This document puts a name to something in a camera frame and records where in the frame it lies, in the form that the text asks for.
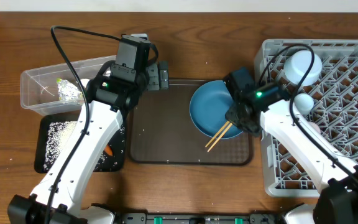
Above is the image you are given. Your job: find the dark blue plate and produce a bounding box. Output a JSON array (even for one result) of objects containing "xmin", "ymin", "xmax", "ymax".
[{"xmin": 190, "ymin": 80, "xmax": 234, "ymax": 137}]

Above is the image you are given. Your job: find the light blue cup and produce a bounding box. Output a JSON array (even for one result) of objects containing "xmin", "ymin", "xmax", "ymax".
[{"xmin": 294, "ymin": 93, "xmax": 314, "ymax": 115}]

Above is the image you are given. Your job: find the pink cup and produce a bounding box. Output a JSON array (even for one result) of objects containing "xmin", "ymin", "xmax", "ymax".
[{"xmin": 308, "ymin": 121, "xmax": 321, "ymax": 134}]

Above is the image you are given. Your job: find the light blue bowl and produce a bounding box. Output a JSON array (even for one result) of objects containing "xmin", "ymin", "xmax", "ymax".
[{"xmin": 283, "ymin": 50, "xmax": 323, "ymax": 86}]

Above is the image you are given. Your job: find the white napkin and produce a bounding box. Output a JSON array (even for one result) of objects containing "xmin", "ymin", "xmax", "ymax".
[{"xmin": 79, "ymin": 70, "xmax": 111, "ymax": 91}]

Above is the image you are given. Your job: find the orange carrot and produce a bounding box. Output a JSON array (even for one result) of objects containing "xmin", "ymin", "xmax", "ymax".
[{"xmin": 104, "ymin": 145, "xmax": 113, "ymax": 156}]

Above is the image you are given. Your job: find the aluminium foil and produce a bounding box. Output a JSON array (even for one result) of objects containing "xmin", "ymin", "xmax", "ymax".
[{"xmin": 57, "ymin": 78, "xmax": 83, "ymax": 101}]

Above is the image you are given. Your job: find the white rice pile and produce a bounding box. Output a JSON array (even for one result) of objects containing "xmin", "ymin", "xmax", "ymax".
[{"xmin": 43, "ymin": 120, "xmax": 126, "ymax": 172}]

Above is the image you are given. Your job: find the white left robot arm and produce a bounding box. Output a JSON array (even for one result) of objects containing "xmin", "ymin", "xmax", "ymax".
[{"xmin": 7, "ymin": 34, "xmax": 157, "ymax": 223}]

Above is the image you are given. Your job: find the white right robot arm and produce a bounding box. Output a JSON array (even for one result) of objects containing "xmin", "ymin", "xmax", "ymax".
[{"xmin": 223, "ymin": 68, "xmax": 358, "ymax": 224}]

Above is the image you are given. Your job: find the grey dishwasher rack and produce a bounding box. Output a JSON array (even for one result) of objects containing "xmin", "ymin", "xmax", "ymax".
[{"xmin": 254, "ymin": 39, "xmax": 358, "ymax": 197}]

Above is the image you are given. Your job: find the black waste tray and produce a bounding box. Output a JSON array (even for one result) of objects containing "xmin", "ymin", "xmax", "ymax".
[{"xmin": 34, "ymin": 113, "xmax": 126, "ymax": 174}]

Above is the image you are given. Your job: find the brown serving tray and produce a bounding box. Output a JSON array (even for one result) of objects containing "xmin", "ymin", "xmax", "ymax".
[{"xmin": 128, "ymin": 80, "xmax": 254, "ymax": 166}]

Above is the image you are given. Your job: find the clear plastic bin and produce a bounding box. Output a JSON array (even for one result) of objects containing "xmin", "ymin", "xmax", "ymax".
[{"xmin": 19, "ymin": 55, "xmax": 117, "ymax": 116}]

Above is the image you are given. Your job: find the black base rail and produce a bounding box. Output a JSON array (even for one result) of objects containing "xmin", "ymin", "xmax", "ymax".
[{"xmin": 88, "ymin": 203, "xmax": 291, "ymax": 224}]

